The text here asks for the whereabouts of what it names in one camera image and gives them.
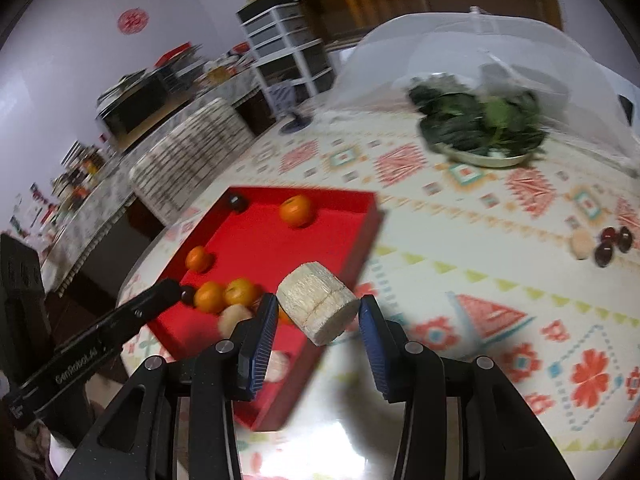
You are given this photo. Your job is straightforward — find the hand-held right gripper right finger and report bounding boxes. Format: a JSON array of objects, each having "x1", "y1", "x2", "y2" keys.
[{"x1": 358, "y1": 295, "x2": 576, "y2": 480}]

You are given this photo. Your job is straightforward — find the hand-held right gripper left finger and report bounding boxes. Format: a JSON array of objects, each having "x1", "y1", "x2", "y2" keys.
[{"x1": 59, "y1": 292, "x2": 279, "y2": 480}]

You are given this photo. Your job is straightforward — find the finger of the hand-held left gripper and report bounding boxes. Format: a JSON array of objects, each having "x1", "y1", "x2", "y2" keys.
[{"x1": 116, "y1": 279, "x2": 185, "y2": 333}]

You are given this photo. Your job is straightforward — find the small sugarcane piece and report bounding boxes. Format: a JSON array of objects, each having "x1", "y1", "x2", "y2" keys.
[
  {"x1": 217, "y1": 304, "x2": 255, "y2": 338},
  {"x1": 570, "y1": 230, "x2": 595, "y2": 261},
  {"x1": 265, "y1": 351, "x2": 292, "y2": 383}
]

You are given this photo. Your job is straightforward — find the large sugarcane piece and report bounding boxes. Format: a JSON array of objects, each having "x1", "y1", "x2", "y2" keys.
[{"x1": 276, "y1": 260, "x2": 361, "y2": 347}]

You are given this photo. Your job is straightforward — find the red tray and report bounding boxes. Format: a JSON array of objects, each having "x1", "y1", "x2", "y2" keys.
[{"x1": 117, "y1": 186, "x2": 386, "y2": 432}]

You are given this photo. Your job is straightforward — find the cluster of condiment bottles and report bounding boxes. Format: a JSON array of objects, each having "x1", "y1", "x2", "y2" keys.
[{"x1": 50, "y1": 142, "x2": 118, "y2": 201}]

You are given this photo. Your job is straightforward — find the patterned chair cover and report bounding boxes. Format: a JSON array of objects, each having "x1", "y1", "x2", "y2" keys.
[{"x1": 129, "y1": 97, "x2": 256, "y2": 226}]

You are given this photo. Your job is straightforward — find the black microwave oven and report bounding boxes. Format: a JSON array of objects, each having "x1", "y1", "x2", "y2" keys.
[{"x1": 95, "y1": 67, "x2": 173, "y2": 148}]

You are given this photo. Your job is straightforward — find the round metal plate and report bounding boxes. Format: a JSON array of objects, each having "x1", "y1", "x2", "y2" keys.
[{"x1": 430, "y1": 137, "x2": 538, "y2": 168}]

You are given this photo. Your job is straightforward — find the dark blue small object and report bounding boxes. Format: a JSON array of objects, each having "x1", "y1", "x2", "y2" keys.
[{"x1": 281, "y1": 110, "x2": 313, "y2": 135}]

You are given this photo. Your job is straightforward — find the dark leafy greens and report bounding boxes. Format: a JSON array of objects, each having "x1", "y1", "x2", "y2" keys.
[{"x1": 407, "y1": 74, "x2": 548, "y2": 156}]

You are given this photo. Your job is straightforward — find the red box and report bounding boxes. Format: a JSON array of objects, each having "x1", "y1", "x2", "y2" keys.
[{"x1": 154, "y1": 42, "x2": 193, "y2": 66}]

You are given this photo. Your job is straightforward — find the plastic drawer cabinet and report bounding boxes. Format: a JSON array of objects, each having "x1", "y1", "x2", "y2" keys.
[{"x1": 236, "y1": 0, "x2": 335, "y2": 98}]

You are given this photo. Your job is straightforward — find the white mesh food cover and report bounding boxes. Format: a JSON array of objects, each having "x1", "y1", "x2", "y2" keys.
[{"x1": 327, "y1": 7, "x2": 640, "y2": 178}]

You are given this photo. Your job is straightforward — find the wooden cabinet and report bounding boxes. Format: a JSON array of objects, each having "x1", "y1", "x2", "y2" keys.
[{"x1": 300, "y1": 0, "x2": 563, "y2": 56}]

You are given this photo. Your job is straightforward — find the red round wall decoration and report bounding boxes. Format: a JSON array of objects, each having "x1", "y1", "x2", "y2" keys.
[{"x1": 117, "y1": 7, "x2": 147, "y2": 35}]

